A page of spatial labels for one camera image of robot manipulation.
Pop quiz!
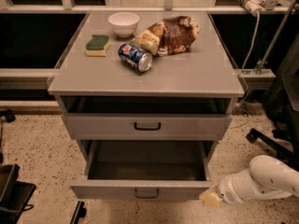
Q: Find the black office chair base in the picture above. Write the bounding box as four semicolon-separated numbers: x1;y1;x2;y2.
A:
245;107;299;173

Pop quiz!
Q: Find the metal clamp stand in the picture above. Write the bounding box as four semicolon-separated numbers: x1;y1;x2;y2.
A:
251;0;297;75

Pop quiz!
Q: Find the black bin left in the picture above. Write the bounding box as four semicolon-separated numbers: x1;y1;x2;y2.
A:
0;164;36;224

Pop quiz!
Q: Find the white cable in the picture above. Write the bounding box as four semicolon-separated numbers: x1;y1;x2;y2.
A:
237;11;261;77

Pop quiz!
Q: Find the white power strip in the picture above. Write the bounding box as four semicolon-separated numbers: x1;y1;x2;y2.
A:
236;0;264;16

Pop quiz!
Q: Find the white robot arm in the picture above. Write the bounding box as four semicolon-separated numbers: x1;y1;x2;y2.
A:
199;155;299;207

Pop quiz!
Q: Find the brown chip bag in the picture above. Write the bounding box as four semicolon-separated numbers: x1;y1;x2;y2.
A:
132;16;201;57

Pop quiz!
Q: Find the white bowl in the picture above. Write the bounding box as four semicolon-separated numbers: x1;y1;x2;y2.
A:
108;12;139;37

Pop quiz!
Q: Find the black floor object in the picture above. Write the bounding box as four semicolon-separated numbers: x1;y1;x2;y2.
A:
70;201;86;224

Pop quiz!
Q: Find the grey drawer cabinet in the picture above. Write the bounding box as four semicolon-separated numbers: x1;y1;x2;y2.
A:
47;10;245;161

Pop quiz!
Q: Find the grey drawer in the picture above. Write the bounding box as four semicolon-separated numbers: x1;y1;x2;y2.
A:
71;141;214;201
62;113;232;141

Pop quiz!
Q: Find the blue soda can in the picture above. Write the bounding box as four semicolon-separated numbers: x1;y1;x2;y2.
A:
118;43;152;73

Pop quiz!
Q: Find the green yellow sponge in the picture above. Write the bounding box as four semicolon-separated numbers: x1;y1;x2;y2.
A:
85;35;110;57

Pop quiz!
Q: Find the grey top drawer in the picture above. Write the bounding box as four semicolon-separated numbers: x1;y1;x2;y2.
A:
62;113;232;141

